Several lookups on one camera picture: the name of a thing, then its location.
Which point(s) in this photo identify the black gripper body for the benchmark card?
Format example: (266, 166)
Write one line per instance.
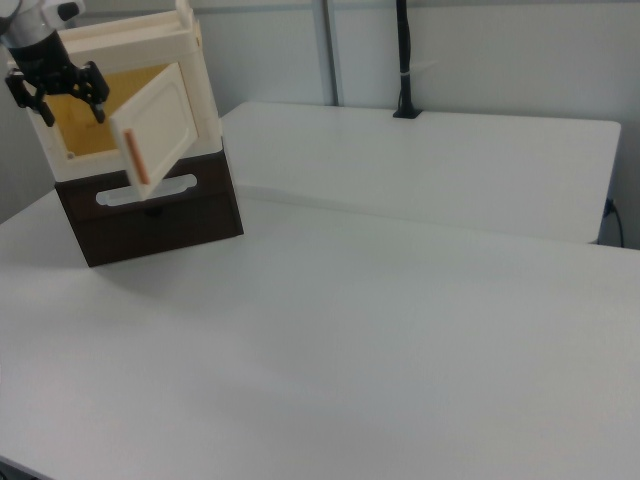
(45, 65)

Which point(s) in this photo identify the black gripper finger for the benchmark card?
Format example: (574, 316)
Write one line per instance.
(22, 95)
(92, 85)

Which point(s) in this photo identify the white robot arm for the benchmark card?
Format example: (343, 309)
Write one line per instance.
(25, 25)

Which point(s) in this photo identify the cream plastic storage cabinet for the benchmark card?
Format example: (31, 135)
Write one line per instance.
(200, 100)

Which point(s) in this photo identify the dark brown wooden drawer box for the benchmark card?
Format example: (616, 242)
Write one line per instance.
(165, 240)

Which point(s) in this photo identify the black pole with clamp base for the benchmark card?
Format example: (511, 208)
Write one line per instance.
(406, 50)

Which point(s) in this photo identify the white zip tie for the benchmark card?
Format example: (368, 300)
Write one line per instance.
(410, 73)

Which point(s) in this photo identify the white side desk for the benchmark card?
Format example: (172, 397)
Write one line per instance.
(425, 165)

